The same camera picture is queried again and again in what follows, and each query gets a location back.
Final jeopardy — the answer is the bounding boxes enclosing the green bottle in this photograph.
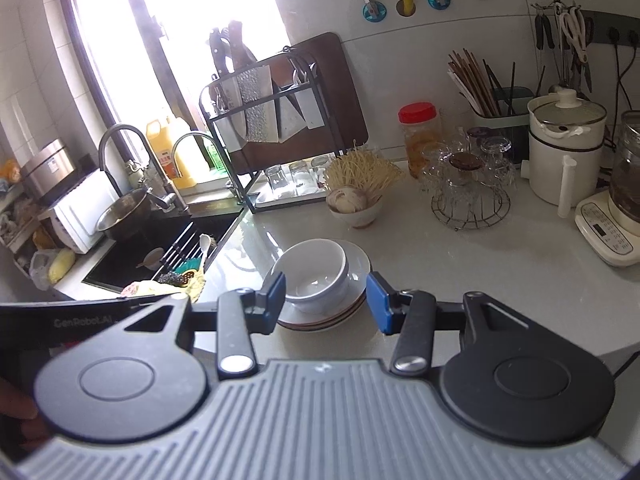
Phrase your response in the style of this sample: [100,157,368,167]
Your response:
[203,137,226,172]

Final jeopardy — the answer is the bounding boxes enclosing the glass electric kettle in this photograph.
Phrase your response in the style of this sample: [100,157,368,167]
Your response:
[574,109,640,268]

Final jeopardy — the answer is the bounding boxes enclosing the yellow plastic bag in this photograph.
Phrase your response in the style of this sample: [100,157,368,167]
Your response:
[29,247,77,292]

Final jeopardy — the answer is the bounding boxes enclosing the yellow knitted dishcloth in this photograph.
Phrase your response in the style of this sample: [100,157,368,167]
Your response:
[122,269,207,304]

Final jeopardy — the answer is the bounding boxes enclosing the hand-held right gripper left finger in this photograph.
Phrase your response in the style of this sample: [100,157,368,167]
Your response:
[125,272,287,380]

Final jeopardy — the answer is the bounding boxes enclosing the white electric cooking pot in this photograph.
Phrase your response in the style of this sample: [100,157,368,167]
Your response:
[519,88,609,217]

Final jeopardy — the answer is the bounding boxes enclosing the black dish rack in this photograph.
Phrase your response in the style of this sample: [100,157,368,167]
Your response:
[198,45,347,212]

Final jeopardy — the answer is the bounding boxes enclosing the white handled scissors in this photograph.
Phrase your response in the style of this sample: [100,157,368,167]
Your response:
[560,6,592,66]

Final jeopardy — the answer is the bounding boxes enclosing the dark kitchen faucet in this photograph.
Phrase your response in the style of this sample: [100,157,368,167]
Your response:
[98,124,189,212]

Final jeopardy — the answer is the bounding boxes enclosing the bundle of chopsticks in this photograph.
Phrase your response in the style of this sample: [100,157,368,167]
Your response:
[447,49,502,118]

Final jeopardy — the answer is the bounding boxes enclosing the white spoon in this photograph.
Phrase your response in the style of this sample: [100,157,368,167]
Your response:
[198,233,214,272]

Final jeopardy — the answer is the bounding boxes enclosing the roll-up sink drying rack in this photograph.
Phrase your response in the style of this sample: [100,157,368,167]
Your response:
[152,222,201,281]

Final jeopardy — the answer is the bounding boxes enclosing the bundle of dried noodles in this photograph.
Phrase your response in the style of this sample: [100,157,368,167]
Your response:
[323,142,404,206]

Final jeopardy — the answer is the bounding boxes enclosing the wire rack of glass cups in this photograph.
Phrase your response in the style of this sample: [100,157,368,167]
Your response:
[419,127,517,232]

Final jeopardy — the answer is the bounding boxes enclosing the clear drinking glass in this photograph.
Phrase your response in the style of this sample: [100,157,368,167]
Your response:
[289,161,314,193]
[264,165,287,196]
[310,156,332,185]

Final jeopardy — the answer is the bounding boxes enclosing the dark wall socket rail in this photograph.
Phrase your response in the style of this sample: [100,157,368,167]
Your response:
[581,9,640,51]

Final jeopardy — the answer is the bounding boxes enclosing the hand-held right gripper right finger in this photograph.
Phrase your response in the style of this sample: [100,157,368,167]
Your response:
[366,272,521,376]

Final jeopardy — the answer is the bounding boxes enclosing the white ceramic bowl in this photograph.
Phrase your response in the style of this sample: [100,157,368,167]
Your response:
[269,238,349,302]

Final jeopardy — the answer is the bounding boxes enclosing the white drip tray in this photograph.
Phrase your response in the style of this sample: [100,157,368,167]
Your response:
[244,179,342,212]

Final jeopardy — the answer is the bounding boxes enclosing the white cutlery holder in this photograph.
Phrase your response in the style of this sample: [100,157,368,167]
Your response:
[215,110,248,153]
[295,87,328,131]

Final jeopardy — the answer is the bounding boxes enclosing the red lid plastic jar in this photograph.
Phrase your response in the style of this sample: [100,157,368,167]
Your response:
[398,102,444,179]

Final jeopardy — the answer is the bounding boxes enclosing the orange detergent bottle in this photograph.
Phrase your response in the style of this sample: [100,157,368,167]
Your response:
[145,114,199,189]

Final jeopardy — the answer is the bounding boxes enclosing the black kitchen sink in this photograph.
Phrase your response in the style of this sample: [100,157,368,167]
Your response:
[82,209,242,294]

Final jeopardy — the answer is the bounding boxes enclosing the steel rice cooker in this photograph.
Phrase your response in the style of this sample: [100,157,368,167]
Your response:
[22,138,79,207]

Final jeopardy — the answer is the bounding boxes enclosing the stainless steel bowl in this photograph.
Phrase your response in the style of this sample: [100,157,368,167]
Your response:
[95,188,154,242]

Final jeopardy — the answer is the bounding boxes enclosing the window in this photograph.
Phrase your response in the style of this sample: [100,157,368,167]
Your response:
[62,0,293,177]

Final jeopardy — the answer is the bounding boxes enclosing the bowl of garlic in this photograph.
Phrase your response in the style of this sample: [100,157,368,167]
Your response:
[325,185,384,229]

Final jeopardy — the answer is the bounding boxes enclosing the white countertop appliance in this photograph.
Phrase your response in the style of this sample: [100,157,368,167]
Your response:
[49,167,121,254]

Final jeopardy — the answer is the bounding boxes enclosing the dark handled knife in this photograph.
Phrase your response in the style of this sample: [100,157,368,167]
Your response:
[209,27,229,77]
[227,19,259,74]

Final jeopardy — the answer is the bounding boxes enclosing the person's left hand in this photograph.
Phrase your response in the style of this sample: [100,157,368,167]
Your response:
[0,377,48,456]

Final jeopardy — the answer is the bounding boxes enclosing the grey patterned board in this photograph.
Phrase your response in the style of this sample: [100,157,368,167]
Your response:
[237,64,307,144]

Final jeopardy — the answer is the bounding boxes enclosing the hanging kitchen utensils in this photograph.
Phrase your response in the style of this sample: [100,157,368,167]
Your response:
[530,0,568,92]

